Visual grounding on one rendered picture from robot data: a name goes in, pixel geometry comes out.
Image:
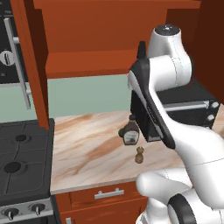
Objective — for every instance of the dark green round item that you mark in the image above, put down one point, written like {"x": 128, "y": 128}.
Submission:
{"x": 120, "y": 133}

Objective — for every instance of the orange wooden drawer front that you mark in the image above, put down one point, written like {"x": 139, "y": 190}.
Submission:
{"x": 84, "y": 196}

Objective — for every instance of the black microwave oven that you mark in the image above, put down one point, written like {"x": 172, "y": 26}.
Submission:
{"x": 7, "y": 32}

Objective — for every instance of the black stove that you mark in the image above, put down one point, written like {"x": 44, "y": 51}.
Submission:
{"x": 23, "y": 157}

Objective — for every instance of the orange wooden open cabinet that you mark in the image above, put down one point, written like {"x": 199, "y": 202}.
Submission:
{"x": 96, "y": 35}

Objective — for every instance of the black stove knob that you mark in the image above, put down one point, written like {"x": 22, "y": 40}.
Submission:
{"x": 10, "y": 213}
{"x": 38, "y": 208}

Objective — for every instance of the black toaster oven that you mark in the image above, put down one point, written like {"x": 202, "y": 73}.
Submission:
{"x": 186, "y": 94}

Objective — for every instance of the brown syrup bottle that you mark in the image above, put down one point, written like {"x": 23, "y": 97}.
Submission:
{"x": 131, "y": 134}

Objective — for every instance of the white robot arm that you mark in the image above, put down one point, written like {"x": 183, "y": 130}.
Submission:
{"x": 201, "y": 151}

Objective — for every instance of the white toaster oven knob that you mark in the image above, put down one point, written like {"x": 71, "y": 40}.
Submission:
{"x": 210, "y": 117}
{"x": 215, "y": 104}

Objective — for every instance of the brown pepper shaker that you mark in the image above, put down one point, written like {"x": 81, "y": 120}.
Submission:
{"x": 139, "y": 157}

